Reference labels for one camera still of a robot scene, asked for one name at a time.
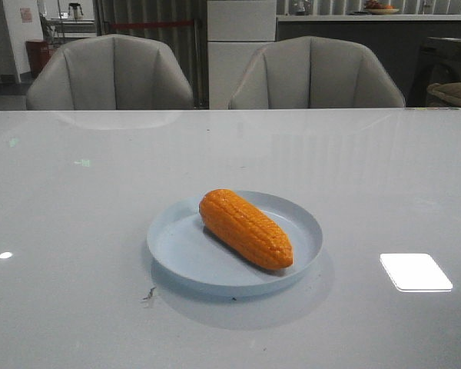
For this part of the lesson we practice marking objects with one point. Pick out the orange plastic corn cob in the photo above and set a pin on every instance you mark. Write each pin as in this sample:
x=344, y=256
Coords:
x=246, y=229

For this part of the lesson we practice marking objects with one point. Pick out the light blue round plate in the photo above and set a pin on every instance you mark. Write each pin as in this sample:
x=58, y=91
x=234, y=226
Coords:
x=184, y=248

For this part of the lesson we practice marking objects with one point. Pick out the right grey upholstered chair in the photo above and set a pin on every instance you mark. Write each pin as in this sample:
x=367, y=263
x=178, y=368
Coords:
x=315, y=72

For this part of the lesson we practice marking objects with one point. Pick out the grey upholstered chair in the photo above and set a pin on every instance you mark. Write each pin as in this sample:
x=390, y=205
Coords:
x=315, y=72
x=111, y=72

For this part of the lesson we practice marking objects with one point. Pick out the white cabinet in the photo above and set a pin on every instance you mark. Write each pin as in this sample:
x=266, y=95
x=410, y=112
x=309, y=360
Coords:
x=235, y=30

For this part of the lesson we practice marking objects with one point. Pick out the left grey upholstered chair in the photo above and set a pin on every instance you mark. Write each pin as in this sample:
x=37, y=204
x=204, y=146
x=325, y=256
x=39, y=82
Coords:
x=111, y=72

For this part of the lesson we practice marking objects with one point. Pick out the grey counter with white top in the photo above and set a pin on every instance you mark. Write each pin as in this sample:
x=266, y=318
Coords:
x=395, y=39

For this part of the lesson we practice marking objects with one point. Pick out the fruit bowl on counter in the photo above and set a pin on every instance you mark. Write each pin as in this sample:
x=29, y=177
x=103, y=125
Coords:
x=377, y=8

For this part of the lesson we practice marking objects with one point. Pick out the red bin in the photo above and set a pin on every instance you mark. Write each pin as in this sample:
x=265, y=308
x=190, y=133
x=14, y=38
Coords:
x=38, y=55

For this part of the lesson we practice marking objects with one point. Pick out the tan cushion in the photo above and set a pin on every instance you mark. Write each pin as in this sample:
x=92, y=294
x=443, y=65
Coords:
x=449, y=93

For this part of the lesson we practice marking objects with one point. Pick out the pink wall notice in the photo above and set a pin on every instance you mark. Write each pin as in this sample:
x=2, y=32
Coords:
x=26, y=15

